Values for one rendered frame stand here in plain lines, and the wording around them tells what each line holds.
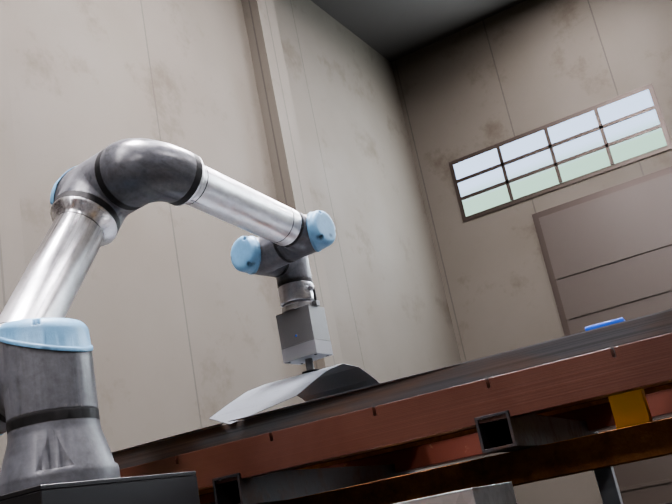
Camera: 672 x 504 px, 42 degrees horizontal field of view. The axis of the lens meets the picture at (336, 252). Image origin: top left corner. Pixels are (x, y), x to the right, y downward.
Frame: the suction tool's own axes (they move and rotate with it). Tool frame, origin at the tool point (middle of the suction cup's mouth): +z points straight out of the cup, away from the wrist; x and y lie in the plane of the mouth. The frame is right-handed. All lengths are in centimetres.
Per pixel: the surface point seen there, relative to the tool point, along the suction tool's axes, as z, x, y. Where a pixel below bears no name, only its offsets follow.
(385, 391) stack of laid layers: 10.6, 30.5, -32.0
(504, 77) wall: -426, -768, 148
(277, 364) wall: -95, -389, 272
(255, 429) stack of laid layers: 11.5, 33.6, -8.4
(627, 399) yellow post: 19, 14, -64
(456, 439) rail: 15.5, -32.7, -14.3
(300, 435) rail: 14.7, 36.6, -19.0
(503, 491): 29, 38, -50
